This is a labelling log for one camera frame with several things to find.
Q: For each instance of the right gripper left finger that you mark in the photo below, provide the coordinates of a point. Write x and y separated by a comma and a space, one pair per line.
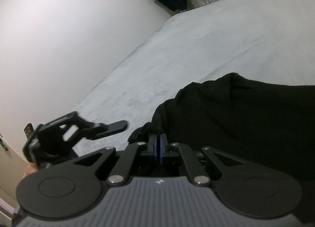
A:
131, 160

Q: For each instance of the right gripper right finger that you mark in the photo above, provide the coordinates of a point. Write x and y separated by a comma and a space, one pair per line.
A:
179, 159

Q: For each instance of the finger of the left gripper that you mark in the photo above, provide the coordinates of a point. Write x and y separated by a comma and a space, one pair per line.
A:
110, 129

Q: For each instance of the black t-shirt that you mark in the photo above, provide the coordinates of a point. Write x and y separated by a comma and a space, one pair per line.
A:
272, 125

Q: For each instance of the person left hand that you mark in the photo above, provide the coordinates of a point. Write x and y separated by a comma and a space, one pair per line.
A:
30, 169

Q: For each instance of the grey bed sheet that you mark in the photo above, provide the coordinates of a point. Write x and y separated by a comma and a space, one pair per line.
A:
271, 41

